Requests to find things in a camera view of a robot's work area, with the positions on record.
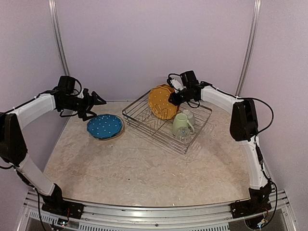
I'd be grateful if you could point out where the blue polka dot plate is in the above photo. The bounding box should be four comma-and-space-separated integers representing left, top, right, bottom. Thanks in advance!
87, 114, 123, 140

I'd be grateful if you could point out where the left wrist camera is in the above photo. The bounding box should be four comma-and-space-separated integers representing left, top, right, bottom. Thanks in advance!
77, 88, 89, 99

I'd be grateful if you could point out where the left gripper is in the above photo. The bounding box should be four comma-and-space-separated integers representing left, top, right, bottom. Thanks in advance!
60, 90, 106, 121

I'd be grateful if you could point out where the metal wire dish rack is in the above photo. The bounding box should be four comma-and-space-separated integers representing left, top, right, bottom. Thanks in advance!
122, 91, 212, 154

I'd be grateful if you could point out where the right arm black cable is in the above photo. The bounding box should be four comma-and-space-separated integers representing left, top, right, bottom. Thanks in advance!
247, 97, 274, 135

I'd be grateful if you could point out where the pale green mug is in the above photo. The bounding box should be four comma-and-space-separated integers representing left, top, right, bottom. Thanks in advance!
172, 113, 195, 135

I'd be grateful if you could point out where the left aluminium corner post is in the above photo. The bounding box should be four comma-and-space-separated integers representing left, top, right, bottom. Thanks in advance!
48, 0, 70, 76

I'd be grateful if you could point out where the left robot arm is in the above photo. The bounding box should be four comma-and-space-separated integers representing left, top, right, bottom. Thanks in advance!
0, 76, 106, 216

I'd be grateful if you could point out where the cream bird pattern plate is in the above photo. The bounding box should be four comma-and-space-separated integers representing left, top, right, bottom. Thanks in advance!
94, 126, 125, 141

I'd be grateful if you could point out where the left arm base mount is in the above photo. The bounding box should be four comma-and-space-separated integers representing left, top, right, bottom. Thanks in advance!
42, 201, 84, 219

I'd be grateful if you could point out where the right aluminium corner post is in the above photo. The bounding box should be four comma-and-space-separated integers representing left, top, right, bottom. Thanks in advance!
235, 0, 262, 96

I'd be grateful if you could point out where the clear glass cup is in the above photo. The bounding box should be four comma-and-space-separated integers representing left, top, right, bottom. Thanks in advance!
175, 127, 191, 144

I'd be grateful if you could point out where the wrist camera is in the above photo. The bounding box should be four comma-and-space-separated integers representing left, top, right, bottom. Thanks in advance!
77, 88, 89, 99
167, 73, 183, 93

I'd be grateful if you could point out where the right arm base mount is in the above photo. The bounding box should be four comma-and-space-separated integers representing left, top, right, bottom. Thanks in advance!
230, 200, 272, 218

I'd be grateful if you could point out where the aluminium front rail frame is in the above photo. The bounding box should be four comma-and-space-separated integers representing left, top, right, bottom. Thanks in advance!
14, 189, 299, 231

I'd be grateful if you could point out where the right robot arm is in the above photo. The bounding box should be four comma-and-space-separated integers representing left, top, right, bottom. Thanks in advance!
167, 71, 272, 218

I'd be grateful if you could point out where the yellow polka dot plate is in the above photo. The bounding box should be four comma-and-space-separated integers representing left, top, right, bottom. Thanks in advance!
159, 84, 180, 112
148, 86, 177, 120

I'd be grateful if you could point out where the aluminium corner post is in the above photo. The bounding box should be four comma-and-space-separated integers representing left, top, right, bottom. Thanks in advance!
48, 0, 70, 76
235, 0, 262, 96

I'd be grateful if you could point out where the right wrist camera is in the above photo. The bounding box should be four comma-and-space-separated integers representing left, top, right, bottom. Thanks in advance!
167, 73, 183, 93

